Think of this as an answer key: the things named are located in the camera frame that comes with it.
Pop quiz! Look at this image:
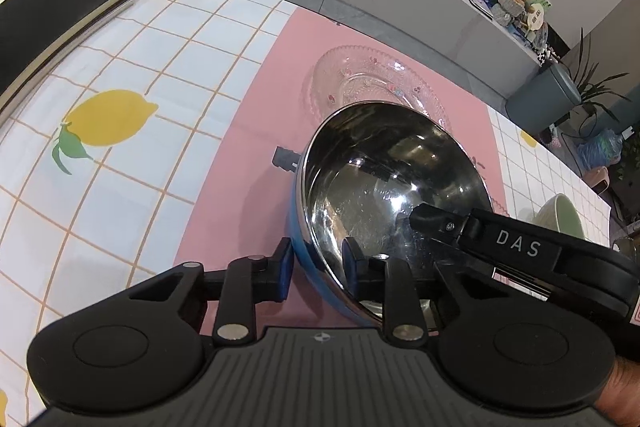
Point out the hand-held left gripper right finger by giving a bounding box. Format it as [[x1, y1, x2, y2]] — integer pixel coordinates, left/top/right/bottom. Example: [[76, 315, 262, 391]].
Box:
[[343, 237, 503, 344]]

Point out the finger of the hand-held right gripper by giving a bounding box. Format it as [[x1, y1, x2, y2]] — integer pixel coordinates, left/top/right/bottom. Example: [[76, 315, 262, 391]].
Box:
[[409, 203, 502, 276]]

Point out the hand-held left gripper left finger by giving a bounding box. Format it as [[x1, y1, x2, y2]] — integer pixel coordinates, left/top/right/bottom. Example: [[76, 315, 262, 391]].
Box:
[[127, 237, 294, 348]]

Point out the blue steel bowl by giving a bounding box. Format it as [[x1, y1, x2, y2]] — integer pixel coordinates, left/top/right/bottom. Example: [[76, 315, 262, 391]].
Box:
[[287, 103, 496, 328]]

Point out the person's right forearm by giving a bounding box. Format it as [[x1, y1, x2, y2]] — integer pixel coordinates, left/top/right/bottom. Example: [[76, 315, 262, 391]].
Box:
[[595, 354, 640, 413]]

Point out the green ceramic bowl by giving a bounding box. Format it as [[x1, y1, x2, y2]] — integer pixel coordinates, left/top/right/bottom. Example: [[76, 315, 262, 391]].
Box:
[[532, 194, 586, 240]]

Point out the small pink appliance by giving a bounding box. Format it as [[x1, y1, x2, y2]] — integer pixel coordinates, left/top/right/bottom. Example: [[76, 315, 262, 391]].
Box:
[[582, 167, 613, 195]]

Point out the black plastic piece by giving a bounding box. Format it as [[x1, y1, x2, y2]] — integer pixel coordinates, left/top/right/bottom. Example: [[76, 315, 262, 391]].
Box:
[[274, 147, 302, 172]]

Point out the pink table mat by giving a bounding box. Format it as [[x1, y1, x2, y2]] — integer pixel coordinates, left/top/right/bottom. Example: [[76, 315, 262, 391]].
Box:
[[177, 4, 511, 323]]

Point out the water bottle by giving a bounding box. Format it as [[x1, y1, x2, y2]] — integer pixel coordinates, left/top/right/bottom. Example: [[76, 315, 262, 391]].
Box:
[[577, 129, 623, 168]]

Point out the grey trash bin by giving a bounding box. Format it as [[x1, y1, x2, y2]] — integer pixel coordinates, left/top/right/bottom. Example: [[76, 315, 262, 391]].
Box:
[[505, 62, 583, 138]]

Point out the large clear glass plate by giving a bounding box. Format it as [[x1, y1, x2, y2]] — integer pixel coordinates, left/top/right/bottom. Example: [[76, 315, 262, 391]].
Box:
[[302, 44, 451, 132]]

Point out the long-leaf potted plant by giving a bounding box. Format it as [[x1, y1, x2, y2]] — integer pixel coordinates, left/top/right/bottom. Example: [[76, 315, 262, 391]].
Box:
[[565, 27, 636, 130]]

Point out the pile of small trinkets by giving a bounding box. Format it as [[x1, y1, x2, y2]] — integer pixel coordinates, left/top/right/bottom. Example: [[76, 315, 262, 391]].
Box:
[[474, 0, 556, 58]]

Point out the lemon print checked tablecloth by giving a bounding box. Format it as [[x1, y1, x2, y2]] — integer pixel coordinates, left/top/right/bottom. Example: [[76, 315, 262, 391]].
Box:
[[0, 0, 613, 427]]

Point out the black notebook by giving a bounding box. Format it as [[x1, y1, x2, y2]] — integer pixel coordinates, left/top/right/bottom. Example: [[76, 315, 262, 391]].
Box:
[[0, 0, 140, 118]]

